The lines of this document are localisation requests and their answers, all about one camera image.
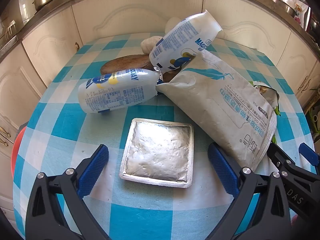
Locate brown round wooden board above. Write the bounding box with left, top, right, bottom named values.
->
left=100, top=54, right=179, bottom=82

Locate floral cloth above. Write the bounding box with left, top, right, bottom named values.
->
left=291, top=0, right=310, bottom=29

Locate white crumpled paper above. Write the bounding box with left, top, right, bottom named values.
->
left=140, top=36, right=164, bottom=55

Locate white milk pouch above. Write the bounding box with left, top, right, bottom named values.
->
left=149, top=10, right=223, bottom=73
left=78, top=68, right=163, bottom=115

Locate green wipes pack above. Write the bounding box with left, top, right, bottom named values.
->
left=251, top=80, right=282, bottom=144

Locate white kitchen cabinet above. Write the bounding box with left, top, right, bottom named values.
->
left=0, top=0, right=320, bottom=220

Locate grey feather-print wipes pack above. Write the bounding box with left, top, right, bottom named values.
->
left=155, top=51, right=278, bottom=172

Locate blue checkered tablecloth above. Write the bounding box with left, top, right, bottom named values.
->
left=12, top=34, right=315, bottom=240

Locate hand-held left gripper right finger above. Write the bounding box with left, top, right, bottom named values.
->
left=200, top=142, right=292, bottom=240

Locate red plastic bucket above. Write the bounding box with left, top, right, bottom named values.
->
left=11, top=126, right=28, bottom=179

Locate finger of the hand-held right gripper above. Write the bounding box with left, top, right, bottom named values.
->
left=299, top=142, right=320, bottom=174
left=267, top=143, right=294, bottom=173

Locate steel bowl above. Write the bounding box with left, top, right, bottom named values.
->
left=268, top=0, right=298, bottom=18

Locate white wire rack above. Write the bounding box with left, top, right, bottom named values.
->
left=0, top=20, right=18, bottom=45

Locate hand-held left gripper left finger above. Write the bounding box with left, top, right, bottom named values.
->
left=25, top=144, right=118, bottom=240

